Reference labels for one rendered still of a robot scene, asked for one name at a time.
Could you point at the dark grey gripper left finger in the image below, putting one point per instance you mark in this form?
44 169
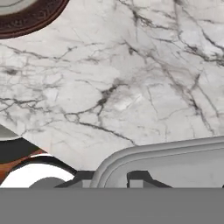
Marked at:
84 178

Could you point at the dark cupboard front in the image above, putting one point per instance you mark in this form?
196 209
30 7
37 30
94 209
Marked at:
14 150

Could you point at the dark brown patterned plate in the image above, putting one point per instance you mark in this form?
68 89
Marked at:
35 20

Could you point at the white round thing black rim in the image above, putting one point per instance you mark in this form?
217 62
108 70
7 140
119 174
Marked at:
26 175

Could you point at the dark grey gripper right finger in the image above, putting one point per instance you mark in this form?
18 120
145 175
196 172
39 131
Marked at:
138 176

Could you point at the grey tupperware container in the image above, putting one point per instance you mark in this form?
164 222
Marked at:
180 166

